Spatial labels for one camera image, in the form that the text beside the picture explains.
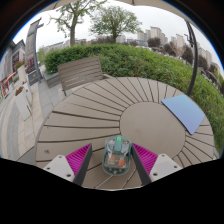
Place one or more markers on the curved black umbrella pole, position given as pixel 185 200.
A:
pixel 195 56

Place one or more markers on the storefront building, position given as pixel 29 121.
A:
pixel 9 66

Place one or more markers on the transparent teal computer mouse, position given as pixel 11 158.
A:
pixel 116 156

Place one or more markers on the round-crowned leafy tree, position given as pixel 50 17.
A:
pixel 114 21

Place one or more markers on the grey slatted outdoor chair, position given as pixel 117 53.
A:
pixel 79 70

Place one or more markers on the blue rectangular mouse pad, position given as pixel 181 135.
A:
pixel 185 111

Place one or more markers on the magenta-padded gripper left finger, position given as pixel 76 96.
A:
pixel 77 159

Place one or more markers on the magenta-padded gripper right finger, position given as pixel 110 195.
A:
pixel 145 159

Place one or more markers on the sparse-leaved tree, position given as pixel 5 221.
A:
pixel 72 23

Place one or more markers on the distant high-rise buildings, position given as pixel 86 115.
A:
pixel 155 33

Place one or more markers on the white planter box with flowers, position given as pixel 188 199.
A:
pixel 21 101
pixel 21 71

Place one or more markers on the green trimmed hedge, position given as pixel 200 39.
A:
pixel 150 65

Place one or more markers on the beige umbrella canopy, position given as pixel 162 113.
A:
pixel 146 2

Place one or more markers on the tall grey sign pillar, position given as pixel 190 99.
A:
pixel 32 50

